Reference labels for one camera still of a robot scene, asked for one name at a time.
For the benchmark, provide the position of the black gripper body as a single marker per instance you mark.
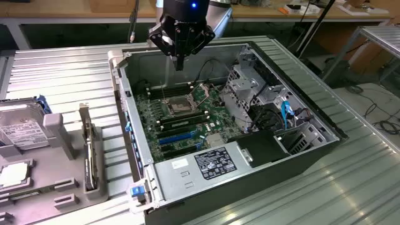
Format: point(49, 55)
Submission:
point(185, 12)

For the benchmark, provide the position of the Nvidia Quadro graphics card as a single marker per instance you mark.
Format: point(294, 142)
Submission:
point(90, 150)

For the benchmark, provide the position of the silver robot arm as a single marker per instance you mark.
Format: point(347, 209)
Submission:
point(221, 18)

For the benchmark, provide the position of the metal socket cover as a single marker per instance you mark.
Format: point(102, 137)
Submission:
point(203, 93)

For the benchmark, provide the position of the perforated metal drive cage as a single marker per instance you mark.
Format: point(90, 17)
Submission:
point(243, 93)

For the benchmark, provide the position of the CPU socket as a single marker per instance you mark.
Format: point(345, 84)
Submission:
point(179, 106)

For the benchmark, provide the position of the green motherboard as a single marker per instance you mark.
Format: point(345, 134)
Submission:
point(215, 117)

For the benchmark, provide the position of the orange and white box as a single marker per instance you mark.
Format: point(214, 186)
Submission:
point(297, 9)

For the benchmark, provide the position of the wooden desk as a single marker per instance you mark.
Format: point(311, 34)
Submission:
point(63, 14)

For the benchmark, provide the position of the black RAM stick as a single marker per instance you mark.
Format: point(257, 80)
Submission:
point(185, 120)

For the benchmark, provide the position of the black slanted pole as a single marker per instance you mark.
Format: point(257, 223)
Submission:
point(313, 28)

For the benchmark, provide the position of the blue card retention strip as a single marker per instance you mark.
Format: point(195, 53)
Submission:
point(127, 122)

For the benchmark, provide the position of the blue expansion slot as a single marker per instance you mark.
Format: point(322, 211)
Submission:
point(175, 138)

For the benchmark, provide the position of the silver chipset heatsink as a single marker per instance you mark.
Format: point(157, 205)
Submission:
point(215, 140)

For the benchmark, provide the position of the blue disk carrier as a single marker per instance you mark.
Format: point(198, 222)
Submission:
point(46, 105)

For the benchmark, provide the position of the black expansion slot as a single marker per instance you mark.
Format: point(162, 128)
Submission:
point(185, 152)

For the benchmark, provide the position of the black plastic air shroud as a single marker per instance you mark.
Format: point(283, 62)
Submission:
point(259, 147)

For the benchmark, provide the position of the white flat object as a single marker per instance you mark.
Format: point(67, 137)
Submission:
point(353, 10)

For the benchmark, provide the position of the silver disk bay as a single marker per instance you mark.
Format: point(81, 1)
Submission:
point(306, 138)

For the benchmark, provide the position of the brown cardboard box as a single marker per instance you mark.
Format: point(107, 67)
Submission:
point(369, 56)

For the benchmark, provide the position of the silver hard disk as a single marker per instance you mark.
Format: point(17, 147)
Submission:
point(22, 126)

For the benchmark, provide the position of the grey power supply unit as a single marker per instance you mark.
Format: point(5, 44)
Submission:
point(175, 178)

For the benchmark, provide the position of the blue case latch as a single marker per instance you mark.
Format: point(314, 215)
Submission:
point(137, 191)

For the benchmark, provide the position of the black open PC case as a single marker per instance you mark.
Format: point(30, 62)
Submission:
point(282, 182)

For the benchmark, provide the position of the grey parts rack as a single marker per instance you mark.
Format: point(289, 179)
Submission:
point(53, 173)

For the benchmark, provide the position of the silver CPU chip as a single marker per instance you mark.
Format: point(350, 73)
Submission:
point(13, 173)

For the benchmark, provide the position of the green RAM stick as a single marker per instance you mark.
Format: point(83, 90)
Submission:
point(29, 194)

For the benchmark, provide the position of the aluminium frame table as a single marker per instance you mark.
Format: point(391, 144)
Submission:
point(375, 32)

